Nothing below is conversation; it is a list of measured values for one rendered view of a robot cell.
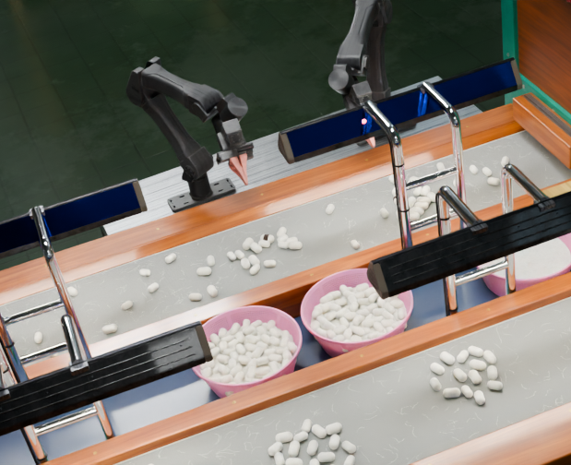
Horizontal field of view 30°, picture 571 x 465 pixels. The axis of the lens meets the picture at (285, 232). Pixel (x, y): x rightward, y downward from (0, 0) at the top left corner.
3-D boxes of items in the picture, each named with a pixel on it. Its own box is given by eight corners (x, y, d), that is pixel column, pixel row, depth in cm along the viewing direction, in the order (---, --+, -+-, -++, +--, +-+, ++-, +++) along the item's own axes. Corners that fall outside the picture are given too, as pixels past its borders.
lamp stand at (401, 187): (375, 246, 283) (356, 101, 256) (445, 222, 286) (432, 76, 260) (405, 287, 268) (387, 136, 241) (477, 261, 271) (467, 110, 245)
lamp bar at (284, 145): (278, 150, 260) (273, 125, 255) (507, 76, 270) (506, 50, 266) (289, 165, 253) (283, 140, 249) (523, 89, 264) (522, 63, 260)
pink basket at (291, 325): (184, 357, 260) (175, 328, 254) (286, 321, 265) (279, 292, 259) (213, 430, 239) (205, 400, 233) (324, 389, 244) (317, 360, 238)
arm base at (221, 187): (231, 168, 311) (224, 157, 316) (167, 191, 306) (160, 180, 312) (237, 190, 315) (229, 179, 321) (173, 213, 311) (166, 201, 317)
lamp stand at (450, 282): (442, 337, 251) (427, 181, 225) (518, 309, 255) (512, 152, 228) (480, 388, 236) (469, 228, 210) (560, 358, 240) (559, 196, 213)
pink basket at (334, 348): (283, 339, 260) (278, 309, 254) (362, 283, 271) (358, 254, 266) (359, 390, 242) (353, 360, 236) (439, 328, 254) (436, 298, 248)
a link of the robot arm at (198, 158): (217, 164, 307) (150, 70, 303) (201, 176, 304) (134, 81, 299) (207, 171, 313) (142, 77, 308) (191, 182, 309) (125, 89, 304)
